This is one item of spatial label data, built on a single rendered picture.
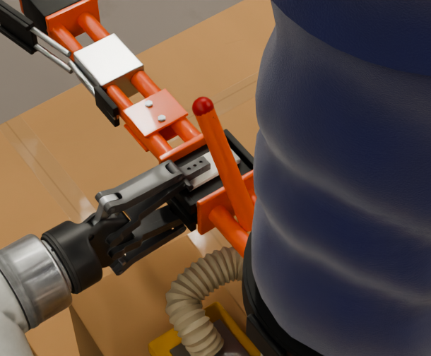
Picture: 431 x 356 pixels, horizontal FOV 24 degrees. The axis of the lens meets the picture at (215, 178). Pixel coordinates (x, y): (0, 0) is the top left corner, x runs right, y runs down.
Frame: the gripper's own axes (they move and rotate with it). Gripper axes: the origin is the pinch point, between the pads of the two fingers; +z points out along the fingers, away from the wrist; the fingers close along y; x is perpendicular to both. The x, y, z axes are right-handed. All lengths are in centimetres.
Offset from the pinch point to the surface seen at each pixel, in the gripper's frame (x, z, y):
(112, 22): -127, 58, 108
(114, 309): 0.7, -14.6, 13.8
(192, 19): -115, 76, 108
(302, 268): 26.6, -10.0, -24.3
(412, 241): 33.1, -5.7, -32.0
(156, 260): -2.0, -6.6, 13.8
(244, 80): -49, 43, 54
